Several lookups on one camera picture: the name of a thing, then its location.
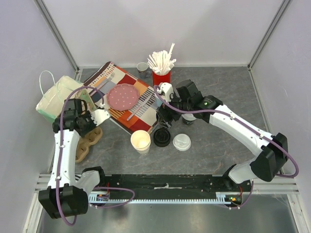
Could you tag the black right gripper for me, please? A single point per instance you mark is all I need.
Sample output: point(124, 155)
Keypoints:
point(166, 114)

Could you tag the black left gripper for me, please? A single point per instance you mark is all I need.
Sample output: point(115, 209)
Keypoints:
point(88, 115)

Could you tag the white coffee cup lid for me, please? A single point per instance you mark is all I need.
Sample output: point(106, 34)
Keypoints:
point(189, 117)

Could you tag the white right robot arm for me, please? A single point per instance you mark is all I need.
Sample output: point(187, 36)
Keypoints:
point(270, 151)

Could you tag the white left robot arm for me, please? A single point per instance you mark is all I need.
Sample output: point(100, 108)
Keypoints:
point(65, 195)

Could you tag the cardboard cup carrier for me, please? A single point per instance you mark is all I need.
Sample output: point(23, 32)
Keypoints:
point(86, 142)

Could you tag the red straw holder cup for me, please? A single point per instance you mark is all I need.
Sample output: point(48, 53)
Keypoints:
point(158, 79)

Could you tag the stack of black cups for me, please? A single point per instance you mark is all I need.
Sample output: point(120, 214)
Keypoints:
point(162, 123)

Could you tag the green patterned paper bag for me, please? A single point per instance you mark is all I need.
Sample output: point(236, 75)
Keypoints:
point(52, 101)

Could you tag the bundle of white straws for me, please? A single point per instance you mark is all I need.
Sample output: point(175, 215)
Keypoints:
point(161, 62)

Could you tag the stack of white lids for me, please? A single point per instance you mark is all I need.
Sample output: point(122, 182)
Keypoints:
point(182, 142)

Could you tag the pink polka dot plate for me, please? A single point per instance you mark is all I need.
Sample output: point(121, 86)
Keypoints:
point(122, 97)

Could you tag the colourful patchwork placemat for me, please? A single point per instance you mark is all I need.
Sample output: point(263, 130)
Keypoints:
point(145, 118)

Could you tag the grey ceramic mug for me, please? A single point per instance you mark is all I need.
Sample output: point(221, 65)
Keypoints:
point(143, 70)

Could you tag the stack of white paper cups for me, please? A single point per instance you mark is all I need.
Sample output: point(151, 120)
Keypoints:
point(141, 141)

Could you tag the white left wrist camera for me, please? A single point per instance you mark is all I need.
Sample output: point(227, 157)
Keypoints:
point(99, 116)

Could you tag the pink handled fork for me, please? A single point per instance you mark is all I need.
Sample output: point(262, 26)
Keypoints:
point(105, 82)

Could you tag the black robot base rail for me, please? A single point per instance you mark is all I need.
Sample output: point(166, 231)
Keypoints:
point(161, 186)

